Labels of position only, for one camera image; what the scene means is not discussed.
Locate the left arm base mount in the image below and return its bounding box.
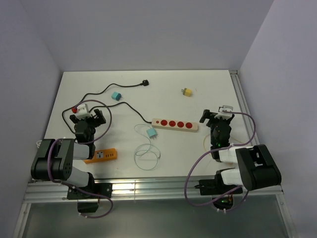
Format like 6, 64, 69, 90
66, 183, 112, 215

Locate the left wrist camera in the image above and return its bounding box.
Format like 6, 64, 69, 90
71, 104, 92, 119

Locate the aluminium front rail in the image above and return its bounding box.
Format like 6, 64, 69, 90
23, 177, 284, 204

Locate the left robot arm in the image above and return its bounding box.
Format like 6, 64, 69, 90
31, 107, 112, 200

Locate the beige red power strip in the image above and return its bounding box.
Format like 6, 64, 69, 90
151, 118, 199, 132

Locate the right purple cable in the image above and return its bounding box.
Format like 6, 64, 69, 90
184, 111, 257, 213

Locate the black power cord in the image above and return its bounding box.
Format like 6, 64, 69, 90
61, 79, 153, 134

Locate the aluminium right rail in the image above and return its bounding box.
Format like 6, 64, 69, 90
229, 70, 254, 139

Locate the yellow charging cable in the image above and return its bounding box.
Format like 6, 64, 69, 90
203, 135, 248, 152

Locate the aluminium rail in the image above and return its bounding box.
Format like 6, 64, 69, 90
229, 70, 254, 139
23, 177, 284, 204

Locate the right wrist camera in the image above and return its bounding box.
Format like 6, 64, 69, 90
214, 105, 234, 120

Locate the small yellow plug adapter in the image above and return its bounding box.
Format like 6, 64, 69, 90
181, 88, 192, 97

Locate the teal charging cable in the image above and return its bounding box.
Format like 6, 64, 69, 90
133, 123, 162, 172

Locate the small teal plug adapter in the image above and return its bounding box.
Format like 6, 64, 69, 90
111, 92, 122, 101

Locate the orange power strip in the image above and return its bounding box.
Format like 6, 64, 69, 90
84, 148, 117, 164

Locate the teal charger with cable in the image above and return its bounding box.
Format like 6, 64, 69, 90
146, 128, 157, 139

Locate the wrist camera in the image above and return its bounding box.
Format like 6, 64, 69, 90
214, 105, 234, 120
71, 104, 92, 119

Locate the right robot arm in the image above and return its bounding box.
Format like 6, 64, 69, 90
195, 106, 282, 195

